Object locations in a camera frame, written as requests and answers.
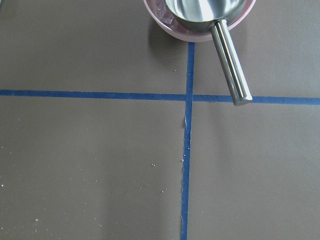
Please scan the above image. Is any pink bowl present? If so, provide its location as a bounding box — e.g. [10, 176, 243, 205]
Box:
[143, 0, 257, 43]

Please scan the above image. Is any metal scoop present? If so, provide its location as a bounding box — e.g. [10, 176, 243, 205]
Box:
[165, 0, 253, 106]

